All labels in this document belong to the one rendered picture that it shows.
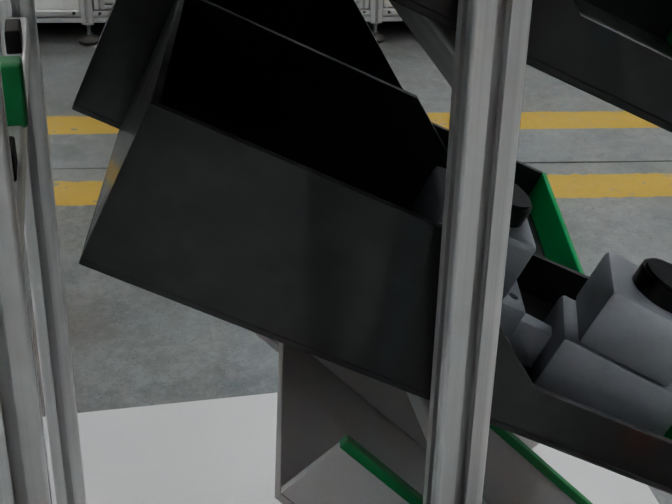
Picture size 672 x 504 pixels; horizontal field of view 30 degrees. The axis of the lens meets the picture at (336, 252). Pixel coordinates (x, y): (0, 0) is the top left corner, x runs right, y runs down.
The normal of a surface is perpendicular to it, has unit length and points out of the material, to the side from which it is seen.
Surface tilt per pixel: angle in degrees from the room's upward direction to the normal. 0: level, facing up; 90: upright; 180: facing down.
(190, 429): 0
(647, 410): 86
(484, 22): 90
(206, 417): 0
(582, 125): 0
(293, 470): 45
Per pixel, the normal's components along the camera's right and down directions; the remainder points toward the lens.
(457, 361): 0.20, 0.49
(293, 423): 0.72, -0.61
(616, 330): -0.14, 0.43
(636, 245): 0.02, -0.87
